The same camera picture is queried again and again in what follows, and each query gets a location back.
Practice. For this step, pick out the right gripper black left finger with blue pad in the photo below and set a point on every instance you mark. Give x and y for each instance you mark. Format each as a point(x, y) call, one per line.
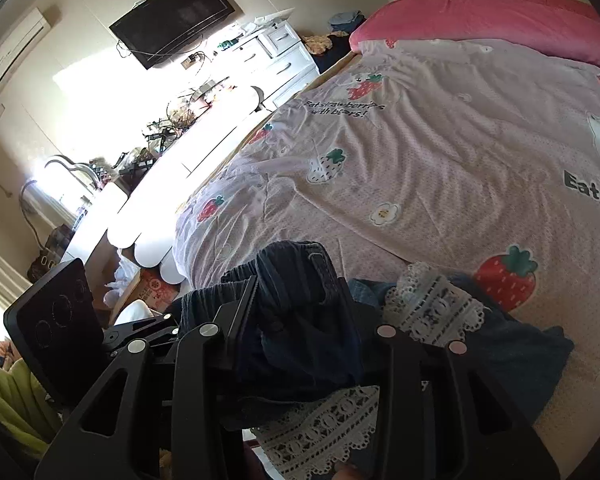
point(162, 391)

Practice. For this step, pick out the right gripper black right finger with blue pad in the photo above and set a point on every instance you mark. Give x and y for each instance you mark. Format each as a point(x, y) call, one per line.
point(440, 414)

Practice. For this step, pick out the blue denim pants lace trim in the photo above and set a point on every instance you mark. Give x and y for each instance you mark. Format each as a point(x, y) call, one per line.
point(301, 388)

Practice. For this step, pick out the person's right hand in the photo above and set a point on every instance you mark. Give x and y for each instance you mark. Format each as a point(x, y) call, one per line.
point(347, 472)

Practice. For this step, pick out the cream and green left sleeve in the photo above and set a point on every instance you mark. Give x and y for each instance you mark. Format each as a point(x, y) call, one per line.
point(25, 413)

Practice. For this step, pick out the white dresser with drawers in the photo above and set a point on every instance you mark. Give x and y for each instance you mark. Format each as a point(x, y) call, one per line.
point(251, 80)

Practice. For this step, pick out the pink strawberry bear bed sheet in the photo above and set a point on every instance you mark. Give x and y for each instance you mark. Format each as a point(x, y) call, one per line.
point(476, 156)

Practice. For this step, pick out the pink fluffy blanket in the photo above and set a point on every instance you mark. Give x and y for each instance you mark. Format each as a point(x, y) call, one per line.
point(563, 28)

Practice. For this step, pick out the white wall air conditioner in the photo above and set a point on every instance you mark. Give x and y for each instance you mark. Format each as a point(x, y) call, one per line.
point(26, 35)

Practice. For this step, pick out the black wall television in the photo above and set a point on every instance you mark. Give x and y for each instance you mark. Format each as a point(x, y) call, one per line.
point(156, 30)

